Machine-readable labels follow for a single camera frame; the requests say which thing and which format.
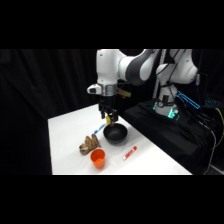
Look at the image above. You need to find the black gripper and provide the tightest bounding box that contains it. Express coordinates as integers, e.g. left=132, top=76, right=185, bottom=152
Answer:
left=97, top=94, right=120, bottom=124

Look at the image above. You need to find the tiger plush toy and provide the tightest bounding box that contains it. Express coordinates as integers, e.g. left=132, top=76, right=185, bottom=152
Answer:
left=78, top=133, right=102, bottom=156

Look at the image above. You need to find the black bowl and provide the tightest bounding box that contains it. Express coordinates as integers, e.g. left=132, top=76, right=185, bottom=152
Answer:
left=102, top=122, right=129, bottom=145

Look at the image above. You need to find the yellow cup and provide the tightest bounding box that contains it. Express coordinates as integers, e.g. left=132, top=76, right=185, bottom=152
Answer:
left=105, top=115, right=114, bottom=127

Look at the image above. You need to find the red marker pen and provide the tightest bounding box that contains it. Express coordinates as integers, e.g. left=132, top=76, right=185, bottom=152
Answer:
left=122, top=145, right=138, bottom=162

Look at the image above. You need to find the orange plastic cup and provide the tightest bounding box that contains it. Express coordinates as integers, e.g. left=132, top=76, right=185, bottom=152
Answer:
left=90, top=148, right=107, bottom=170

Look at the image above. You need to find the black robot stand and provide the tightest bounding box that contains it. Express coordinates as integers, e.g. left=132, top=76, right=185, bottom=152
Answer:
left=122, top=98, right=224, bottom=176

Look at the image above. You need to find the black curtain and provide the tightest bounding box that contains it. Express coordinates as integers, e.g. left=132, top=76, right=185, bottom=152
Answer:
left=0, top=49, right=224, bottom=176

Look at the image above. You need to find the blue lit control box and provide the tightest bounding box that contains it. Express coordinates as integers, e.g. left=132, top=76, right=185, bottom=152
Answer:
left=175, top=90, right=202, bottom=111

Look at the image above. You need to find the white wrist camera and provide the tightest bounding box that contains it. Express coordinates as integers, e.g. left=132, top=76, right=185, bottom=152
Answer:
left=86, top=83, right=103, bottom=96

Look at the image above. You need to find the yellow cable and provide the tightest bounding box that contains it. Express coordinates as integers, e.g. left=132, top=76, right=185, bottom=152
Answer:
left=214, top=107, right=224, bottom=151

